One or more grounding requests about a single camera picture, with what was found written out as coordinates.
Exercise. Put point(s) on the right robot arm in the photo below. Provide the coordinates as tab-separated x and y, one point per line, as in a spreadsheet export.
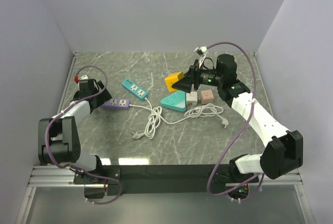
283	148

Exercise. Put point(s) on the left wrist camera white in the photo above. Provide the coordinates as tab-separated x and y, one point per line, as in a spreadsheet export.
78	79

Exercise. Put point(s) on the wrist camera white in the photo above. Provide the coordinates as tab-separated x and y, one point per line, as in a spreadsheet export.
201	51
78	79

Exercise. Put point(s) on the purple power strip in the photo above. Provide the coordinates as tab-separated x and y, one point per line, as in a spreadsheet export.
116	104

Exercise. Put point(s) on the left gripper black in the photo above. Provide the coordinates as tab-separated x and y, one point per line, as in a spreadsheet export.
103	97

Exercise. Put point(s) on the teal triangular power strip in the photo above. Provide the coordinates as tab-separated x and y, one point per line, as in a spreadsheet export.
175	101

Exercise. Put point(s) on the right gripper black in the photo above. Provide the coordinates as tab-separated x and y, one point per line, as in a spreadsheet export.
185	84

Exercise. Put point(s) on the yellow cube socket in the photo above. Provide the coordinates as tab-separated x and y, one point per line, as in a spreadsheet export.
173	78

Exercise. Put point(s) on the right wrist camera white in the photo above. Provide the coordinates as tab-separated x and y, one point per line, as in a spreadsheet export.
201	51

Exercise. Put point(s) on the pink cube socket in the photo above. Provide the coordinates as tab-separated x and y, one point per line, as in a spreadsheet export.
206	97

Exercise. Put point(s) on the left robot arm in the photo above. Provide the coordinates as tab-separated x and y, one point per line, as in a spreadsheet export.
58	138

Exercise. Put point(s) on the white cube socket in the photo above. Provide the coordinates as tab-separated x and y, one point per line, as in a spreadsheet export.
191	98

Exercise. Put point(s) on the black base beam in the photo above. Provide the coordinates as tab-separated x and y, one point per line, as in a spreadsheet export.
137	179

